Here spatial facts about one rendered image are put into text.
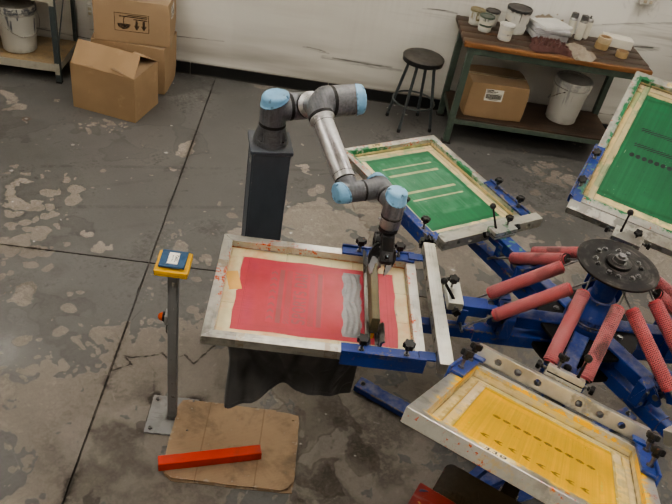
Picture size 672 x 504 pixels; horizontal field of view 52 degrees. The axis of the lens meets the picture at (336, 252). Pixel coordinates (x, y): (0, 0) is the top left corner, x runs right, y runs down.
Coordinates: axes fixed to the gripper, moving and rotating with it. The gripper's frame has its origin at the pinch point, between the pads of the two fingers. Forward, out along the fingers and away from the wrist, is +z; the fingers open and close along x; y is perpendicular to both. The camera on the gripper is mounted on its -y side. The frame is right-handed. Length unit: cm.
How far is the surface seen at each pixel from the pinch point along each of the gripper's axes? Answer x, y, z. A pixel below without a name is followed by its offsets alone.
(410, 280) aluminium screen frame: -16.6, 13.7, 12.7
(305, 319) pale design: 24.3, -11.2, 16.9
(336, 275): 12.7, 15.8, 16.6
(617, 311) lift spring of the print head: -80, -21, -14
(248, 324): 45, -17, 17
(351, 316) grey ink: 7.2, -7.6, 16.1
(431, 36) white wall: -75, 379, 42
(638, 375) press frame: -96, -28, 10
